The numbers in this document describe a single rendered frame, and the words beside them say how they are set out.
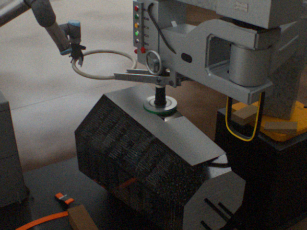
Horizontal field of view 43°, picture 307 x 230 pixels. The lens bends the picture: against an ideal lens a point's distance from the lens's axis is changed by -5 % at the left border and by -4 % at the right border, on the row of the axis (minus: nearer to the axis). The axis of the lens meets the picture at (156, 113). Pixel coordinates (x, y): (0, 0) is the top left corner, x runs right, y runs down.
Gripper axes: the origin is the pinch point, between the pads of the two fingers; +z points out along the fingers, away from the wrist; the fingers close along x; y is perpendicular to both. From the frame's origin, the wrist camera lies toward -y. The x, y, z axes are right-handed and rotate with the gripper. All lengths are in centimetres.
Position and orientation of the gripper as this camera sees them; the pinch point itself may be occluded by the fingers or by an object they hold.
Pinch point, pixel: (77, 64)
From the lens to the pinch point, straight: 319.1
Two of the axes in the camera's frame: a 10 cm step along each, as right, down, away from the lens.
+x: 9.3, 2.3, -2.8
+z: -0.4, 8.4, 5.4
